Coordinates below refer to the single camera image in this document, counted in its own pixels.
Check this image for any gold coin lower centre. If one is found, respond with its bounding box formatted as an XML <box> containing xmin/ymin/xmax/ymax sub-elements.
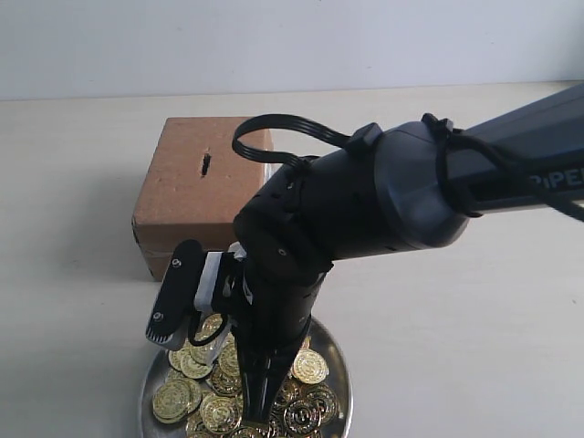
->
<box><xmin>200</xmin><ymin>396</ymin><xmax>241</xmax><ymax>434</ymax></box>

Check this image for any black flat ribbon cable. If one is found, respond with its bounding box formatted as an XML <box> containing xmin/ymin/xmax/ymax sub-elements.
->
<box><xmin>231</xmin><ymin>113</ymin><xmax>384</xmax><ymax>168</ymax></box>

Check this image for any gold coin lower right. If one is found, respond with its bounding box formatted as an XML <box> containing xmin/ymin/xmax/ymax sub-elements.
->
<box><xmin>282</xmin><ymin>399</ymin><xmax>321</xmax><ymax>436</ymax></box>

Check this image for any round silver metal plate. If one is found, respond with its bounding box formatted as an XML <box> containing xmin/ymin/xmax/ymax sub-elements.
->
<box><xmin>138</xmin><ymin>318</ymin><xmax>353</xmax><ymax>438</ymax></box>

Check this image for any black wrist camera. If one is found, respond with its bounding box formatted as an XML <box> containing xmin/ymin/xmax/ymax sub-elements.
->
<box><xmin>145</xmin><ymin>239</ymin><xmax>206</xmax><ymax>351</ymax></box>

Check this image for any black round cable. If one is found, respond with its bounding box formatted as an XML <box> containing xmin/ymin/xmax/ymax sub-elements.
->
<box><xmin>422</xmin><ymin>112</ymin><xmax>584</xmax><ymax>224</ymax></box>

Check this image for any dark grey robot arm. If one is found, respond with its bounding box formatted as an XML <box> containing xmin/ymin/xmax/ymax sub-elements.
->
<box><xmin>232</xmin><ymin>86</ymin><xmax>583</xmax><ymax>423</ymax></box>

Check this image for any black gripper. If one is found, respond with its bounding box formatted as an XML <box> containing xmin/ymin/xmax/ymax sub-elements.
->
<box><xmin>223</xmin><ymin>255</ymin><xmax>326</xmax><ymax>424</ymax></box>

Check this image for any gold coin centre right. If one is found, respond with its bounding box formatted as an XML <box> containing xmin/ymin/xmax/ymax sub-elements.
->
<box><xmin>292</xmin><ymin>349</ymin><xmax>329</xmax><ymax>384</ymax></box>

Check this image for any gold coin lower left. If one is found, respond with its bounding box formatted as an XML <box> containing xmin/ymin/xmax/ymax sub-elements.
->
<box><xmin>151</xmin><ymin>380</ymin><xmax>192</xmax><ymax>423</ymax></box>

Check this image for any brown cardboard box with slot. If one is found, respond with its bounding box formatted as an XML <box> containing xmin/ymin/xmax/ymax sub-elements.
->
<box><xmin>131</xmin><ymin>117</ymin><xmax>270</xmax><ymax>281</ymax></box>

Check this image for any gold coin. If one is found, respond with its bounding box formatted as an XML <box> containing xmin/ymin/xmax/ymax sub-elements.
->
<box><xmin>200</xmin><ymin>396</ymin><xmax>241</xmax><ymax>434</ymax></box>
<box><xmin>292</xmin><ymin>349</ymin><xmax>329</xmax><ymax>384</ymax></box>
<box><xmin>282</xmin><ymin>399</ymin><xmax>321</xmax><ymax>436</ymax></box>
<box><xmin>151</xmin><ymin>380</ymin><xmax>192</xmax><ymax>423</ymax></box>

